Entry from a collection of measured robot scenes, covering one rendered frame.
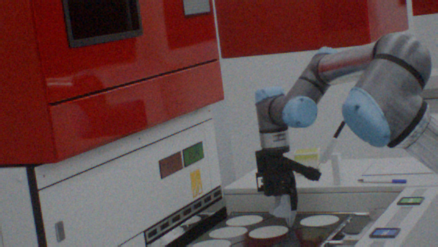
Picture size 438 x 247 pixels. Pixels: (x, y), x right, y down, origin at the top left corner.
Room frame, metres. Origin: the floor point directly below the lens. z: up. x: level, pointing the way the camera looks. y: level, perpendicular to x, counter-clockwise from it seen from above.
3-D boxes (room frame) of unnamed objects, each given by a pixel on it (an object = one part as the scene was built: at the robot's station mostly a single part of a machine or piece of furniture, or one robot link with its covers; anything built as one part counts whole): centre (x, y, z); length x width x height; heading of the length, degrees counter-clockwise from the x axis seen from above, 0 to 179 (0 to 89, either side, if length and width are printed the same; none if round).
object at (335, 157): (2.25, -0.29, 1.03); 0.06 x 0.04 x 0.13; 64
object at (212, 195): (2.16, 0.11, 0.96); 0.44 x 0.01 x 0.02; 154
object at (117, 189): (2.00, 0.20, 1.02); 0.82 x 0.03 x 0.40; 154
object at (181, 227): (2.15, 0.11, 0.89); 0.44 x 0.02 x 0.10; 154
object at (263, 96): (2.09, -0.14, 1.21); 0.09 x 0.08 x 0.11; 28
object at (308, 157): (2.42, -0.25, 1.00); 0.07 x 0.07 x 0.07; 79
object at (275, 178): (2.09, -0.13, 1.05); 0.09 x 0.08 x 0.12; 107
